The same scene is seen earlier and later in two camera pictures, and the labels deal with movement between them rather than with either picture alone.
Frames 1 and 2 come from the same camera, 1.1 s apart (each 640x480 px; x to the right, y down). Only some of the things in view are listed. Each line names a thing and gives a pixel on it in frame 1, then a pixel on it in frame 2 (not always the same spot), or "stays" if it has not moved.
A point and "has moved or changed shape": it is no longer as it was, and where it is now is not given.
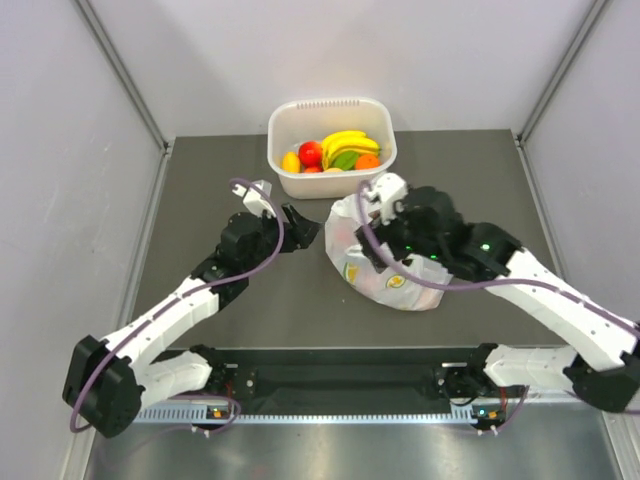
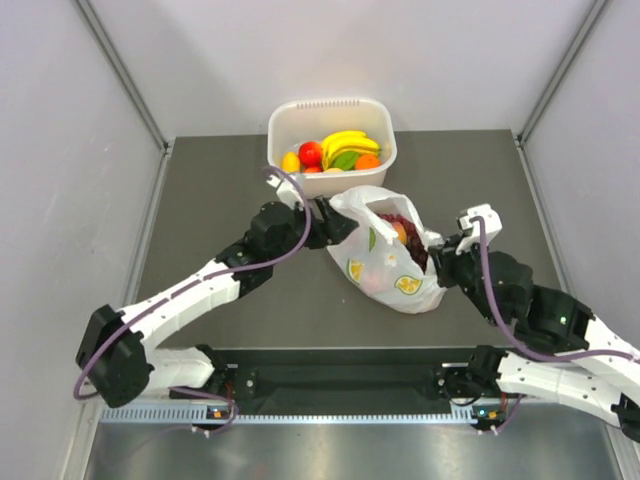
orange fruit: x=367 y=161 stays
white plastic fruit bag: x=386 y=286 has moved or changed shape
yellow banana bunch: x=343 y=142 stays
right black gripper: x=385 y=233 to x=444 y=257
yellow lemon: x=291 y=162 stays
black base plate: x=320 y=375 stays
